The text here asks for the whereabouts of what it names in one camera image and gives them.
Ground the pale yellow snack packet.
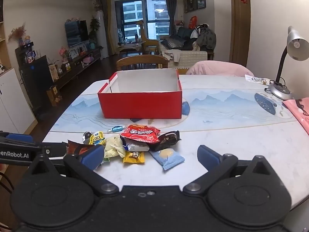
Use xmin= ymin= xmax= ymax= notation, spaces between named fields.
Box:
xmin=104 ymin=136 xmax=126 ymax=159

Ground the pink padded jacket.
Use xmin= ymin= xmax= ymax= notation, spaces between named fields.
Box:
xmin=186 ymin=60 xmax=255 ymax=77

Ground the low dark television cabinet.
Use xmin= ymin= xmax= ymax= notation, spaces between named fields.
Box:
xmin=52 ymin=48 xmax=102 ymax=90

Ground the silver snack packet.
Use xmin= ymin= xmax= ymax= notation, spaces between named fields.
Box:
xmin=120 ymin=136 xmax=150 ymax=152

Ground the light blue snack packet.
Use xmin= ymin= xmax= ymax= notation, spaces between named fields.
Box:
xmin=149 ymin=148 xmax=185 ymax=171

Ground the white tower air conditioner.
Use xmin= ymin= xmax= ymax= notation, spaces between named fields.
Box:
xmin=94 ymin=10 xmax=109 ymax=58

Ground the dark sofa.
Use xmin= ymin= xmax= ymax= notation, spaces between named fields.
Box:
xmin=160 ymin=26 xmax=215 ymax=61

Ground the copper brown snack packet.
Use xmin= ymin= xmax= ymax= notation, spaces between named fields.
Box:
xmin=66 ymin=139 xmax=91 ymax=156

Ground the dried flower bunch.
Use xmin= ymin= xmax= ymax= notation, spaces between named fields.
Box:
xmin=8 ymin=23 xmax=26 ymax=41

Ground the wooden door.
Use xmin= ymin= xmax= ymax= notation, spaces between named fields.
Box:
xmin=229 ymin=0 xmax=251 ymax=64

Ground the yellow wooden giraffe chair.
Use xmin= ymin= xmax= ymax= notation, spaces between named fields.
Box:
xmin=136 ymin=19 xmax=161 ymax=55

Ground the pink printed cloth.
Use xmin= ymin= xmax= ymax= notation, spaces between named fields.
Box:
xmin=282 ymin=98 xmax=309 ymax=136

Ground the yellow bear snack packet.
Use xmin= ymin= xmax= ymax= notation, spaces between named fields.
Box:
xmin=123 ymin=151 xmax=145 ymax=164

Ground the beige paper bag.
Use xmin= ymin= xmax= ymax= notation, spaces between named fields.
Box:
xmin=48 ymin=64 xmax=59 ymax=81

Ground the brown cardboard box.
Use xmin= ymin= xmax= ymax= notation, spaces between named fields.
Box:
xmin=47 ymin=85 xmax=63 ymax=107

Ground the yellow brown curtain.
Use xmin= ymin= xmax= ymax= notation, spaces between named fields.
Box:
xmin=106 ymin=0 xmax=116 ymax=56

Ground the white lace sofa cover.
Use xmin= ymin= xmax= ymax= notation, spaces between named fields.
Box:
xmin=162 ymin=49 xmax=208 ymax=69

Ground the white paper packet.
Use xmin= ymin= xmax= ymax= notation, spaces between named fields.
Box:
xmin=244 ymin=74 xmax=272 ymax=85

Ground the flat screen television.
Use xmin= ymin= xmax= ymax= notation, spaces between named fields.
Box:
xmin=64 ymin=20 xmax=88 ymax=48

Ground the balcony window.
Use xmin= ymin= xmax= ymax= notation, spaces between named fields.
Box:
xmin=115 ymin=0 xmax=169 ymax=41

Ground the beige garment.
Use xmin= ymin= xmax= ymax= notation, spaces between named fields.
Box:
xmin=163 ymin=49 xmax=181 ymax=63

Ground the white cabinet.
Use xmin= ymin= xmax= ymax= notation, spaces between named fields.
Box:
xmin=0 ymin=68 xmax=37 ymax=134

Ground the grey curtain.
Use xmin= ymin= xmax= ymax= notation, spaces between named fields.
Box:
xmin=164 ymin=0 xmax=178 ymax=35

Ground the black tall cabinet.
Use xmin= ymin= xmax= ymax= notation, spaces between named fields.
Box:
xmin=15 ymin=46 xmax=55 ymax=116

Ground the dark brown snack packet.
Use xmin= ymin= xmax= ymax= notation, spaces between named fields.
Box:
xmin=147 ymin=130 xmax=181 ymax=152

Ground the red cartoon snack bag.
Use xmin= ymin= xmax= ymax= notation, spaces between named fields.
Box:
xmin=120 ymin=124 xmax=161 ymax=143

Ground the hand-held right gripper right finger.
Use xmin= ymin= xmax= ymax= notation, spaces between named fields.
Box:
xmin=182 ymin=145 xmax=276 ymax=196

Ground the wooden dining chair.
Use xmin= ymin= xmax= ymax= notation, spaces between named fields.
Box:
xmin=116 ymin=55 xmax=169 ymax=72

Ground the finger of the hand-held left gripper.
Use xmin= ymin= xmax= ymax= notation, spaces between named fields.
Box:
xmin=36 ymin=142 xmax=69 ymax=161
xmin=0 ymin=132 xmax=33 ymax=142

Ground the green potted plant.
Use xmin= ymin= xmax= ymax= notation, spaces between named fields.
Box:
xmin=89 ymin=17 xmax=100 ymax=41

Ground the yellow cartoon snack pack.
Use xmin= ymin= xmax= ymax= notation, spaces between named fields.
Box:
xmin=88 ymin=130 xmax=107 ymax=146

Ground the red cardboard box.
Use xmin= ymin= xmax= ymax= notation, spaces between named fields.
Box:
xmin=98 ymin=69 xmax=183 ymax=119

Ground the dark grey jacket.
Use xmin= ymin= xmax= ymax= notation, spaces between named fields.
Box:
xmin=195 ymin=26 xmax=217 ymax=51

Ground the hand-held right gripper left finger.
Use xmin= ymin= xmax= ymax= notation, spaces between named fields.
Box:
xmin=25 ymin=145 xmax=119 ymax=196

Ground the wooden coffee table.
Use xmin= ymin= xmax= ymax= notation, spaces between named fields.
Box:
xmin=116 ymin=41 xmax=145 ymax=56

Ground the silver desk lamp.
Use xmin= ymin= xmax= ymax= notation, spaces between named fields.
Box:
xmin=264 ymin=26 xmax=309 ymax=101

